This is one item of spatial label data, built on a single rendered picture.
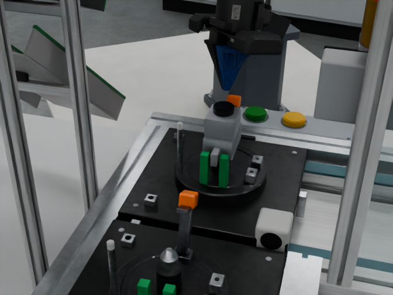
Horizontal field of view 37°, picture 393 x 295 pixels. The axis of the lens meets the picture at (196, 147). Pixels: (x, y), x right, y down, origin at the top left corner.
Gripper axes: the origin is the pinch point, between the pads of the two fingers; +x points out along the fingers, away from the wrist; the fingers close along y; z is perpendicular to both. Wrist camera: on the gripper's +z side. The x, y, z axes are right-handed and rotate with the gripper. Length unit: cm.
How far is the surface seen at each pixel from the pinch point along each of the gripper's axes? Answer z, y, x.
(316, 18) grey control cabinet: 199, 240, 26
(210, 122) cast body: -5.9, -7.1, 6.0
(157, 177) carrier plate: -10.1, -0.2, 16.9
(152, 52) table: 15, 67, 12
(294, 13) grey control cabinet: 188, 250, 25
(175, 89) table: 13, 46, 16
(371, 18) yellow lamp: -2.3, -30.7, -12.4
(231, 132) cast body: -3.3, -8.9, 7.0
